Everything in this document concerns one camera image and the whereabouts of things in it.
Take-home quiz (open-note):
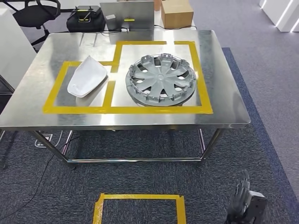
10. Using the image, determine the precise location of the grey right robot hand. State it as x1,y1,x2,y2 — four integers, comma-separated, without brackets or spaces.
225,169,251,224

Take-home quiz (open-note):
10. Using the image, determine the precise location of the white plastic cover part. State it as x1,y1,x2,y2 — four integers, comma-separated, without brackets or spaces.
67,56,108,98

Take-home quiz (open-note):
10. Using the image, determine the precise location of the black furniture panel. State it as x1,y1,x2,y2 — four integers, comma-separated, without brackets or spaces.
0,75,15,114

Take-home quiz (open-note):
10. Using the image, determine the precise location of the metal floor socket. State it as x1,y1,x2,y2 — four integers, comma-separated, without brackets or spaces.
35,133,53,148

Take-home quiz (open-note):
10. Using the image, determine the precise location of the stainless steel workbench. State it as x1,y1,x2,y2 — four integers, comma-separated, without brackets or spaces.
0,30,251,170

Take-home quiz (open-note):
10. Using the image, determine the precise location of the yellow floor tape outline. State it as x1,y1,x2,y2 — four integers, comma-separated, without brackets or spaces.
92,193,187,224

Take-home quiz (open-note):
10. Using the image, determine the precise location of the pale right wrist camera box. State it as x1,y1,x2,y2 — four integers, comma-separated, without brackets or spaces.
248,190,268,221

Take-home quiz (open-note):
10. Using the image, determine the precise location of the black equipment bag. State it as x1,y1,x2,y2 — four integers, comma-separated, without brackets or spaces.
66,5,106,33

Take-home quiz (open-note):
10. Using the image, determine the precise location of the black office chair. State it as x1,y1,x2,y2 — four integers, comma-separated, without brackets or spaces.
3,0,62,52

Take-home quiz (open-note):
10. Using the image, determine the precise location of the grey laptop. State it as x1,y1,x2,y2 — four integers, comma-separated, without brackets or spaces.
100,0,155,32

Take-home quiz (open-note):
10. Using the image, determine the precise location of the grey plastic wheel hubcap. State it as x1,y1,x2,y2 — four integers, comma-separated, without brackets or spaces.
125,53,197,107

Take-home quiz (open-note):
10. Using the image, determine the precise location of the brown cardboard box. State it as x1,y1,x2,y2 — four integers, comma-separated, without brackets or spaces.
161,0,194,29

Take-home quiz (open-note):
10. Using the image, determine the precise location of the black floor cable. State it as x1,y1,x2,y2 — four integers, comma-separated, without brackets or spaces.
0,136,81,221

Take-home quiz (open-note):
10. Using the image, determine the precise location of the white cabinet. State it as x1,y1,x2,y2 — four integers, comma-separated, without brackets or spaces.
0,7,37,90

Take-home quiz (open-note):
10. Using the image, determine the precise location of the white lit panel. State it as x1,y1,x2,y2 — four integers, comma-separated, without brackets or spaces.
259,0,299,33

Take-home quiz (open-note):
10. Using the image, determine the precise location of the white coiled floor cable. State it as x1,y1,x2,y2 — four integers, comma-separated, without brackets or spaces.
53,130,64,148

